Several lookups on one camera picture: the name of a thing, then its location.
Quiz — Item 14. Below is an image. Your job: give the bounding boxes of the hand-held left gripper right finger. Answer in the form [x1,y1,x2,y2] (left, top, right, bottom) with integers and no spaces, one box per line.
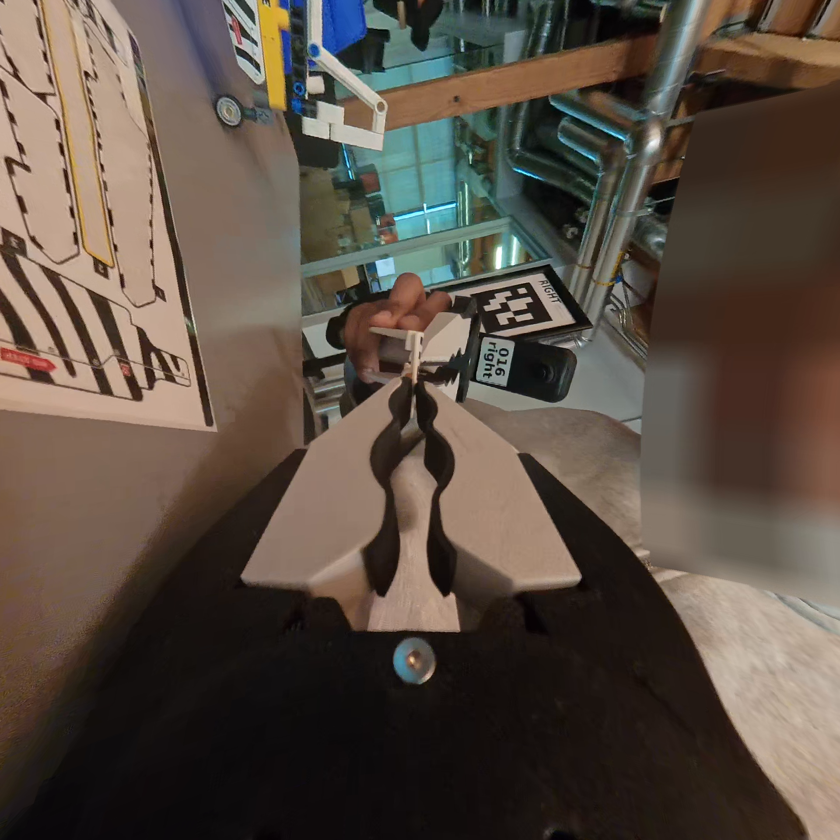
[413,379,584,598]

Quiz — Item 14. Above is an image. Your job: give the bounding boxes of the white striped lego piece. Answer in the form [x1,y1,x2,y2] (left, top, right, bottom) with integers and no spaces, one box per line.
[402,330,431,395]

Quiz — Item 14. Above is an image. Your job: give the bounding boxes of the silver ceiling pipes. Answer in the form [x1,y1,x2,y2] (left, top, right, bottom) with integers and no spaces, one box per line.
[505,0,698,368]

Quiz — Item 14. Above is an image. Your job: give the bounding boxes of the zebra print sticker sheet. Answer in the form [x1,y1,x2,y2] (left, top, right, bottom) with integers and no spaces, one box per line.
[0,0,217,434]

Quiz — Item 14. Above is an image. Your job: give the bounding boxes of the person's grey sweater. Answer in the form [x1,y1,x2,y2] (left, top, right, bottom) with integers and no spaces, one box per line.
[459,402,840,840]

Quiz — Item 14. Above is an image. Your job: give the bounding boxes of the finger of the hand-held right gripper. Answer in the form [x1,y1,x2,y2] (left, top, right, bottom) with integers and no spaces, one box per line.
[369,311,475,361]
[417,354,470,388]

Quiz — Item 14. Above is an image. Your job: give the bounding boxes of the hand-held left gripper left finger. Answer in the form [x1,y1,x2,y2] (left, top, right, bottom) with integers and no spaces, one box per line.
[239,379,411,598]

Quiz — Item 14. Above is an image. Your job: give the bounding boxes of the white yellow lego model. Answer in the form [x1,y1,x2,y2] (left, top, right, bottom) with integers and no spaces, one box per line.
[217,0,388,152]

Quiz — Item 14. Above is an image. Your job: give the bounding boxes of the person's right hand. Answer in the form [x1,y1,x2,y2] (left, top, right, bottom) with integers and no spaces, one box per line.
[343,272,454,388]

